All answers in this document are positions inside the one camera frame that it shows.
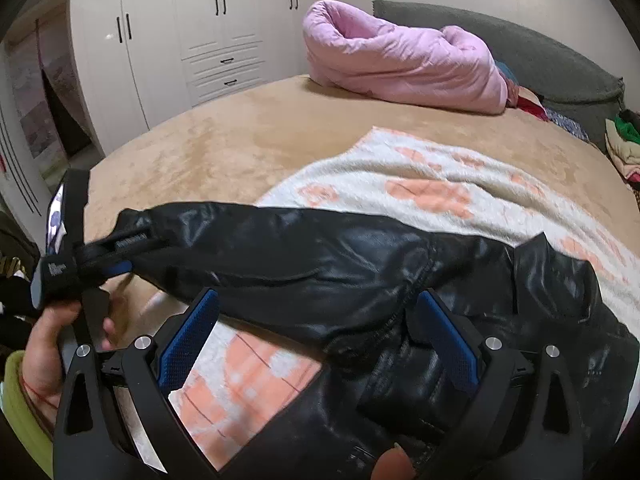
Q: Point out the black leather jacket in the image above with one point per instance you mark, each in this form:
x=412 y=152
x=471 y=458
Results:
x=325 y=270

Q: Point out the patterned door curtain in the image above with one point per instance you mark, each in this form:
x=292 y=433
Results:
x=50 y=80

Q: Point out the pile of colourful clothes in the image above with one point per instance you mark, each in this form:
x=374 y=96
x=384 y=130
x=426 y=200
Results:
x=622 y=145

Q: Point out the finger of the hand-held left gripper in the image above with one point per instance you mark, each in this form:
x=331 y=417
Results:
x=130 y=245
x=117 y=268

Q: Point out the pink quilt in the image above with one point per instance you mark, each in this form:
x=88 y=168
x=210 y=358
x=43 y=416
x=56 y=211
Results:
x=400 y=65

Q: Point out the person's left hand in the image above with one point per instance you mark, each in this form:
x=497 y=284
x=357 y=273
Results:
x=42 y=355

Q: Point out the white orange printed blanket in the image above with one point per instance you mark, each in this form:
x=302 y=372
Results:
x=450 y=190

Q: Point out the person's right hand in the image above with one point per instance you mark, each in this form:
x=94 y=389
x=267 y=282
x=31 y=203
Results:
x=392 y=464

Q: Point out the blue white patterned cloth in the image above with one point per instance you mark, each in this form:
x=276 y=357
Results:
x=565 y=125

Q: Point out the person's left forearm green sleeve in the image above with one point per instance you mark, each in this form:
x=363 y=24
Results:
x=17 y=415

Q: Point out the red cloth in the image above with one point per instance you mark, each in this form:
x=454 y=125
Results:
x=529 y=105

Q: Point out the grey headboard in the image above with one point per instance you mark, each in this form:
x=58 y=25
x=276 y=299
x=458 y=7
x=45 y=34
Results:
x=540 y=55

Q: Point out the beige bed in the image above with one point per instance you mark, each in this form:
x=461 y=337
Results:
x=225 y=150

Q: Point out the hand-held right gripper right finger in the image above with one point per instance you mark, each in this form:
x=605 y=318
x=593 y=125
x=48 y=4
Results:
x=450 y=340

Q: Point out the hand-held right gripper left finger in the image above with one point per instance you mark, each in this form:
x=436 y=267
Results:
x=187 y=340

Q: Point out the white wardrobe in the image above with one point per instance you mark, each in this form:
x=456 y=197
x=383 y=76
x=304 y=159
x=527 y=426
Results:
x=160 y=35

